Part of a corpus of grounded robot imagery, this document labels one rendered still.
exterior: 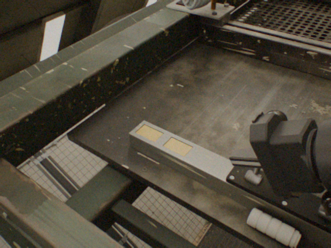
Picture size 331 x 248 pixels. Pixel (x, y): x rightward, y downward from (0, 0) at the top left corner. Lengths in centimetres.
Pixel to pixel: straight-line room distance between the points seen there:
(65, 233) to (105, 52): 46
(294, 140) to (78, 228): 33
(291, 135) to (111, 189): 39
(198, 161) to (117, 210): 19
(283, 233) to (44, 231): 36
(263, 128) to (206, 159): 21
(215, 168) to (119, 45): 43
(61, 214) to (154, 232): 18
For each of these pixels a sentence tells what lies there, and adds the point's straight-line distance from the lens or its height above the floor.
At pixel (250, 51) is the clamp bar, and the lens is 98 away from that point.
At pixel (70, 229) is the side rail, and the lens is 51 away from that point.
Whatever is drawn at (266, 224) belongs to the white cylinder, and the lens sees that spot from 54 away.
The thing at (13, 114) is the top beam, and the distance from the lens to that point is 67.
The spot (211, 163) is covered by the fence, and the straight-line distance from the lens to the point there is 58.
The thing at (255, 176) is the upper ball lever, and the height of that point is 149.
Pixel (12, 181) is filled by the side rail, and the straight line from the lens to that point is 61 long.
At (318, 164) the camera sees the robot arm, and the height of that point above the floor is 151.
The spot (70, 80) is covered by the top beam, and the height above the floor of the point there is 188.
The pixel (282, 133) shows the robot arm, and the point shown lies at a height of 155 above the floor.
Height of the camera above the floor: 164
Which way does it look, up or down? 2 degrees up
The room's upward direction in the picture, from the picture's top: 44 degrees counter-clockwise
